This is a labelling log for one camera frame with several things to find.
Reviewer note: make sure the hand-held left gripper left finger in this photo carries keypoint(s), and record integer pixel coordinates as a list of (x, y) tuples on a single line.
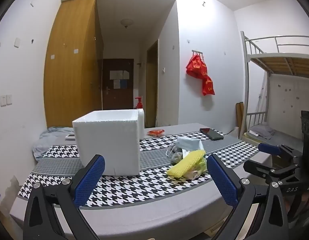
[(90, 180)]

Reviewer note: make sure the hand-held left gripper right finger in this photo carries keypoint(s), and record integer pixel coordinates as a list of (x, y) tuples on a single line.
[(222, 182)]

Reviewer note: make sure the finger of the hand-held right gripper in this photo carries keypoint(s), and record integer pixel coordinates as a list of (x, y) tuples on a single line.
[(269, 149), (257, 168)]

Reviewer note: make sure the white foam box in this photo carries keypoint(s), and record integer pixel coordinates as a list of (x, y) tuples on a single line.
[(107, 145)]

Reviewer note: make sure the yellow foam fruit net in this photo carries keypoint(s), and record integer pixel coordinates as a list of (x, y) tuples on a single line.
[(183, 166)]

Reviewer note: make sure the blue face mask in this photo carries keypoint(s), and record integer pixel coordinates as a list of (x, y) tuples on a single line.
[(189, 143)]

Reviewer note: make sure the grey sock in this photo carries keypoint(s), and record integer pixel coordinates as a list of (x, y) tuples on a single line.
[(175, 157)]

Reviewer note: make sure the grey folded cloth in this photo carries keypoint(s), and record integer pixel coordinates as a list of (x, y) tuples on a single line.
[(263, 130)]

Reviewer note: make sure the wooden boards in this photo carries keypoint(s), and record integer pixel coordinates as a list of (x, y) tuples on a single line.
[(239, 116)]

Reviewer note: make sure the white remote control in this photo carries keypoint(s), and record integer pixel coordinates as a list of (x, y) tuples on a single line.
[(70, 136)]

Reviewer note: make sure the black smartphone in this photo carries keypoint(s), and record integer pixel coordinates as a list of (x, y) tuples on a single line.
[(211, 133)]

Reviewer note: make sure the white hanging cloth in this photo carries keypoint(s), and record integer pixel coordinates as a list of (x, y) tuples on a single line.
[(264, 97)]

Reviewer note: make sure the black white houndstooth cloth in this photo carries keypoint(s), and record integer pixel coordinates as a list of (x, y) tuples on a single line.
[(144, 187)]

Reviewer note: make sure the light blue cloth pile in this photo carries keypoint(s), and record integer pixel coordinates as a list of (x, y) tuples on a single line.
[(49, 140)]

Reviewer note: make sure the white metal bunk bed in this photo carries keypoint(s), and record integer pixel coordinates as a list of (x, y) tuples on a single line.
[(247, 80)]

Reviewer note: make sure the white red-pump lotion bottle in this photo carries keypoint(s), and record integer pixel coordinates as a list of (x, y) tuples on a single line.
[(141, 122)]

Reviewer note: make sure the red snack packet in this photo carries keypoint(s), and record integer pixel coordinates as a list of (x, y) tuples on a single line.
[(155, 132)]

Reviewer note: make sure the dark brown entrance door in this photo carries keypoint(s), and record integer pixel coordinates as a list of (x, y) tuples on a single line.
[(117, 97)]

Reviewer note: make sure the blue paper notice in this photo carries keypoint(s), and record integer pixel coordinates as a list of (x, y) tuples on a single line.
[(123, 84)]

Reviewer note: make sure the wooden wardrobe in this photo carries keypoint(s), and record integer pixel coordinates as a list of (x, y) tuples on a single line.
[(69, 80)]

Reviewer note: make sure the light wooden side door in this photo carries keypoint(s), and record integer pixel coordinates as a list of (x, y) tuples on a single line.
[(152, 92)]

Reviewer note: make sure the red plastic bag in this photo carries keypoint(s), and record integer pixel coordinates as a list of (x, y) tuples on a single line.
[(198, 67)]

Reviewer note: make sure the white paper notice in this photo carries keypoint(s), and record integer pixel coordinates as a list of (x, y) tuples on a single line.
[(119, 75)]

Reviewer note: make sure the round ceiling lamp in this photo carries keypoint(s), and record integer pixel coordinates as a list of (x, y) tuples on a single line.
[(126, 22)]

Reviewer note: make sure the white wall switch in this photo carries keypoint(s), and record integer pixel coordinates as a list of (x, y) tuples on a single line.
[(9, 99)]

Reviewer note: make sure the white wall socket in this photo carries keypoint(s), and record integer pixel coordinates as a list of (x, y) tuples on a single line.
[(3, 100)]

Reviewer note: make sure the metal wall hook rack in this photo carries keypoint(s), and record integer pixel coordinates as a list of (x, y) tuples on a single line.
[(197, 52)]

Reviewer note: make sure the white wall box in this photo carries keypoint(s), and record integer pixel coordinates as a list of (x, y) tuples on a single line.
[(17, 42)]

